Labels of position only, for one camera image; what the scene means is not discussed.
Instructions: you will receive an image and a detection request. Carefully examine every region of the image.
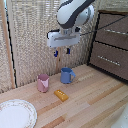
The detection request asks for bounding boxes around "white plate with patterned rim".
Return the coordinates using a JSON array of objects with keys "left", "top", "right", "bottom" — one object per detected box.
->
[{"left": 0, "top": 99, "right": 38, "bottom": 128}]

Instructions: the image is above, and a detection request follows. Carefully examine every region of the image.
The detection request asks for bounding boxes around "dark cabinet frame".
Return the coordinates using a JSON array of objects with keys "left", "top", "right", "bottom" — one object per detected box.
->
[{"left": 86, "top": 9, "right": 128, "bottom": 83}]

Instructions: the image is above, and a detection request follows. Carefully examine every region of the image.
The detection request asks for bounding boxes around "black cable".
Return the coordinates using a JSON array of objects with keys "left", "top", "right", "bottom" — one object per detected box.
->
[{"left": 79, "top": 13, "right": 128, "bottom": 37}]

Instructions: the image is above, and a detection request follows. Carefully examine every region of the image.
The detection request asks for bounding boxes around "blue mug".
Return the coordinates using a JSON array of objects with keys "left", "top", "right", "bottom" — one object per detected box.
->
[{"left": 59, "top": 67, "right": 77, "bottom": 85}]

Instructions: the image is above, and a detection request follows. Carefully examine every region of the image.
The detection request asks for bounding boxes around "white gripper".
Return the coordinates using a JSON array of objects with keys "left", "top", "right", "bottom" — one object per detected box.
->
[{"left": 46, "top": 28, "right": 81, "bottom": 58}]

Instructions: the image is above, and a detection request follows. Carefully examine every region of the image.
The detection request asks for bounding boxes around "yellow rectangular block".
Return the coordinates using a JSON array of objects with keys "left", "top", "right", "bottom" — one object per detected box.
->
[{"left": 54, "top": 89, "right": 70, "bottom": 103}]

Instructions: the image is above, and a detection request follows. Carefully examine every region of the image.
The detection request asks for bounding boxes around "beige woven blind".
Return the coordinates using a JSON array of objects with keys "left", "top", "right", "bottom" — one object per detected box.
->
[{"left": 6, "top": 0, "right": 102, "bottom": 88}]

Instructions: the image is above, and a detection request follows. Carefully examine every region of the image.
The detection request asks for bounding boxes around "brown drawer front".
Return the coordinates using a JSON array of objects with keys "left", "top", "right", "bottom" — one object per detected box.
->
[
  {"left": 94, "top": 13, "right": 128, "bottom": 51},
  {"left": 89, "top": 41, "right": 128, "bottom": 81}
]

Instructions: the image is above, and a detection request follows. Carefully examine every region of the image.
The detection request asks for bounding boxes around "wooden vertical post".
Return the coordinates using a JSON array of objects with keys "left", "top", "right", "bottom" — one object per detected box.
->
[{"left": 0, "top": 0, "right": 17, "bottom": 90}]

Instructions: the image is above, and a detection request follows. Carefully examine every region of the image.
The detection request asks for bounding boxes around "silver bar drawer handle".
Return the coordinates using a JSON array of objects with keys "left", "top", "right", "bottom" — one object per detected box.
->
[
  {"left": 97, "top": 55, "right": 122, "bottom": 66},
  {"left": 104, "top": 28, "right": 128, "bottom": 36}
]

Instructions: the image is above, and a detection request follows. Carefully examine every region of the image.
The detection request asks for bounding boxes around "pink mug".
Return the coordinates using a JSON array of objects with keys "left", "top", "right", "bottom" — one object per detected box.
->
[{"left": 36, "top": 73, "right": 51, "bottom": 94}]

